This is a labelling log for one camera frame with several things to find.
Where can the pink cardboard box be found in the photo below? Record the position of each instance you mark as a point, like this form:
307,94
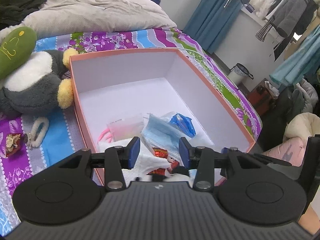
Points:
130,80

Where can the grey puffer jacket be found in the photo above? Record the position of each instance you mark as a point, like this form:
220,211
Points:
302,100

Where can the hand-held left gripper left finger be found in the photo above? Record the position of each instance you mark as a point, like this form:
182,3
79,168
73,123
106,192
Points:
134,153

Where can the cream cushion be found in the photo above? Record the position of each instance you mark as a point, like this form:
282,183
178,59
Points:
302,127

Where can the blue curtain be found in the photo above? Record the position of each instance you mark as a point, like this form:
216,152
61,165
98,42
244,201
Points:
212,17

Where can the hanging teal garment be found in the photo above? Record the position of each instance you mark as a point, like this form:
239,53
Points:
295,65

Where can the purple patterned bed sheet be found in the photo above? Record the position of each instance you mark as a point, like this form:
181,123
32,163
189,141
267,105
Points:
105,38

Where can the grey jacket with striped cuff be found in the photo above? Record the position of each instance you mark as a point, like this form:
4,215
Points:
292,7

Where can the green plush toy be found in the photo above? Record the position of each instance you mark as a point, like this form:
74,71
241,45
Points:
15,47

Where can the blue plastic packet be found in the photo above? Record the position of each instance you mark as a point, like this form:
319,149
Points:
183,125

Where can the white fluffy scrunchie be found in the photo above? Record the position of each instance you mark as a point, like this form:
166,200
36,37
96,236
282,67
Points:
43,126

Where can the red snack packet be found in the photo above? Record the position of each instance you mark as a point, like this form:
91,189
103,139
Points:
172,162

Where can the person's right hand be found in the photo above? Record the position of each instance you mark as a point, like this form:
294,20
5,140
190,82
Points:
311,217

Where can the red brown box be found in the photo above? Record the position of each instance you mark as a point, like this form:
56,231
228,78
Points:
261,98

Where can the blue face mask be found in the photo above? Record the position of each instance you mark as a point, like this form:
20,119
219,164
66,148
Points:
160,132

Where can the grey white penguin plush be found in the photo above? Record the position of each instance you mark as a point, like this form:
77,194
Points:
30,80

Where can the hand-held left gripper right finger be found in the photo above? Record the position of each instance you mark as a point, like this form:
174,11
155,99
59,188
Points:
183,155

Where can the clear packet with pink contents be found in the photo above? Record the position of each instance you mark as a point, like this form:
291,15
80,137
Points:
125,128

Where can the white waste bin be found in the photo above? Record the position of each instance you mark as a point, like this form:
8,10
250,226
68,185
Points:
238,75

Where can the black clothing pile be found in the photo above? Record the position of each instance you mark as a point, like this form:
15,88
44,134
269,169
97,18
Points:
17,2

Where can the hanging white garment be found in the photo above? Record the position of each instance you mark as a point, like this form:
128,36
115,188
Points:
262,3

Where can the small panda plush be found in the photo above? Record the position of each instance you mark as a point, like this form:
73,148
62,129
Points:
181,178

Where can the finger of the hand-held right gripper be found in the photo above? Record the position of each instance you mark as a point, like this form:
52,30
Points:
272,159

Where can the pink blanket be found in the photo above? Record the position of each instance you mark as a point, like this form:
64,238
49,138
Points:
287,152

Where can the grey duvet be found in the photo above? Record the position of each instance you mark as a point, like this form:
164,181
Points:
100,7

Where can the white tissue paper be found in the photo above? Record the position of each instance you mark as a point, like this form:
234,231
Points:
147,160

